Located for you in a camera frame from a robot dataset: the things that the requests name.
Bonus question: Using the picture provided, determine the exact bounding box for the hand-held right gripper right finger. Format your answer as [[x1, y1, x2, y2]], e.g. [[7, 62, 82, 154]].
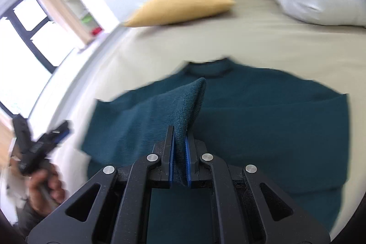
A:
[[185, 132, 332, 244]]

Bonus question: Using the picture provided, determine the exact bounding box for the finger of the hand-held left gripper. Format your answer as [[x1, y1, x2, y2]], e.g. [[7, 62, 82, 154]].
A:
[[45, 120, 72, 146]]

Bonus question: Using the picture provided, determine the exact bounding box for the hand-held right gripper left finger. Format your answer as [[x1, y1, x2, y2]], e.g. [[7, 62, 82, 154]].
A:
[[27, 125, 175, 244]]

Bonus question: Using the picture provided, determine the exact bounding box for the teal knit sweater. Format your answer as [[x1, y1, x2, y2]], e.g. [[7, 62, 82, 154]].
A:
[[81, 57, 351, 244]]

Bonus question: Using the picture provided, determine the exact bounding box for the person's left forearm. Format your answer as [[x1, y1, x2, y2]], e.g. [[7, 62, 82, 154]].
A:
[[11, 200, 58, 236]]

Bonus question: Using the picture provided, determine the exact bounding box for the person's left hand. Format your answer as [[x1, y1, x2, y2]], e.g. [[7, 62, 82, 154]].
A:
[[29, 165, 66, 214]]

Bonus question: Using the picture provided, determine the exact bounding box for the black framed window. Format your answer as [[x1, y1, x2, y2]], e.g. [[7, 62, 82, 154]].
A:
[[0, 0, 78, 119]]

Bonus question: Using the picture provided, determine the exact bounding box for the bed with beige sheet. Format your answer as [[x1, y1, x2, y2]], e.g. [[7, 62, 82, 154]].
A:
[[51, 0, 366, 244]]

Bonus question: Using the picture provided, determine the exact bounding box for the yellow pillow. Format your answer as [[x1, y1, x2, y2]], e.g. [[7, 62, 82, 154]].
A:
[[121, 0, 236, 28]]

